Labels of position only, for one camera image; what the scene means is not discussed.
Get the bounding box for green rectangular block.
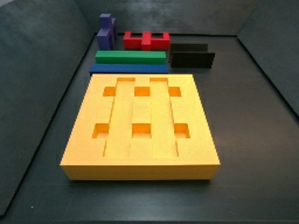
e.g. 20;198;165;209
94;51;165;65

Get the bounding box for yellow slotted board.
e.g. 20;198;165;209
60;74;220;180

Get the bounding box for black front slab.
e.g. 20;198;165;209
170;52;214;68

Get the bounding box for black slab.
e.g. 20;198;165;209
170;44;208;52
170;52;214;68

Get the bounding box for blue flat bar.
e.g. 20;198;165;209
89;64;168;74

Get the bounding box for black rear slab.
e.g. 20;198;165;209
170;44;208;52

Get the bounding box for red cross-shaped block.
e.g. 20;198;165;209
124;31;170;51

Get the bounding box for purple stepped block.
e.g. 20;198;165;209
97;13;117;51

